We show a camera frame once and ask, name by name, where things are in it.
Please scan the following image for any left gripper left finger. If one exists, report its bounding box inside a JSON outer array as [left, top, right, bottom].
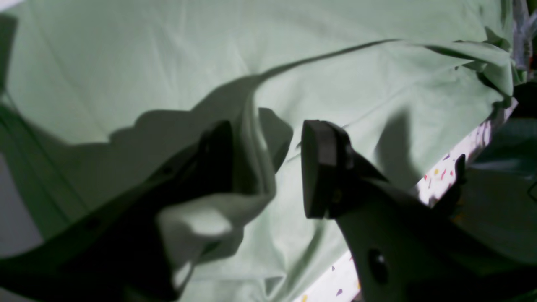
[[1, 121, 234, 302]]

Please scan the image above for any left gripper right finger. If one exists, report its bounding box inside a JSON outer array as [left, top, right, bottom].
[[301, 120, 536, 302]]

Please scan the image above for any light green T-shirt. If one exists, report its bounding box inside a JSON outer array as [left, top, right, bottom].
[[1, 0, 519, 302]]

